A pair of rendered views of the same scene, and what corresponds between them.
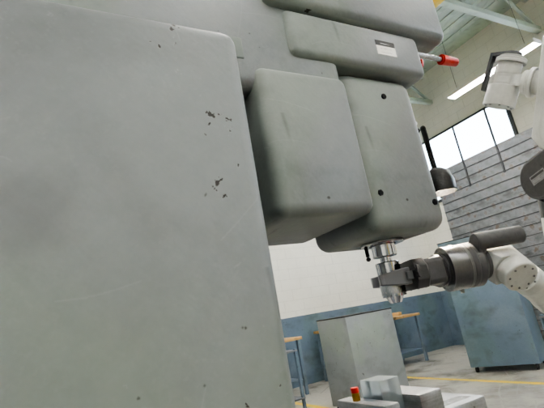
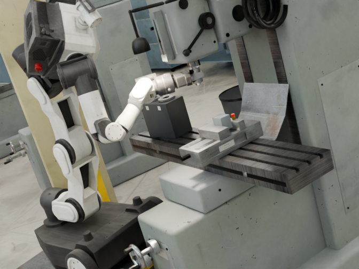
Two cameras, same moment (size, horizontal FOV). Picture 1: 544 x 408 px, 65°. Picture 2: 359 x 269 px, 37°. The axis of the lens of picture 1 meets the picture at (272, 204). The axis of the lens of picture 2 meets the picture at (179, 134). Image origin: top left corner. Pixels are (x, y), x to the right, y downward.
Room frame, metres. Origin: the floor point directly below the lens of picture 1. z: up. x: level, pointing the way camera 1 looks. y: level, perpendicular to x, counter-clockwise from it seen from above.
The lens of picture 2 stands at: (3.16, -0.31, 1.68)
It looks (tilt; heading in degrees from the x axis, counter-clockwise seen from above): 17 degrees down; 181
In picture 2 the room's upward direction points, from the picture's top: 17 degrees counter-clockwise
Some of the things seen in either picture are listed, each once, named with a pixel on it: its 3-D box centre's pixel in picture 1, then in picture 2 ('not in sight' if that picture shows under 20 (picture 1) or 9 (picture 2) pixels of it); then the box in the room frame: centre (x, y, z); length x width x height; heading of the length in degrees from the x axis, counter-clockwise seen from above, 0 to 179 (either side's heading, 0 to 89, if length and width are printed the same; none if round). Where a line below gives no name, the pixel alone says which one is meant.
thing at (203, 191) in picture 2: not in sight; (223, 171); (0.85, -0.20, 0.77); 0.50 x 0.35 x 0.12; 120
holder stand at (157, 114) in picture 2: not in sight; (165, 115); (0.48, -0.39, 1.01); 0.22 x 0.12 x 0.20; 38
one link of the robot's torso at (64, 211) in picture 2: not in sight; (77, 204); (0.50, -0.98, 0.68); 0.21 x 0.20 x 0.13; 46
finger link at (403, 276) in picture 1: (396, 278); not in sight; (0.82, -0.21, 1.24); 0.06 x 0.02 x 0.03; 95
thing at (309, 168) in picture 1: (282, 166); (216, 10); (0.75, -0.03, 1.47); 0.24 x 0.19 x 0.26; 30
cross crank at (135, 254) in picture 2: not in sight; (143, 252); (1.10, -0.64, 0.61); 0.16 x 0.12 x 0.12; 120
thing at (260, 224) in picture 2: not in sight; (237, 240); (0.86, -0.22, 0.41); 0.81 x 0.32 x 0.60; 120
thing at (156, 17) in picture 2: not in sight; (162, 36); (0.90, -0.30, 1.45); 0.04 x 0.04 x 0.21; 30
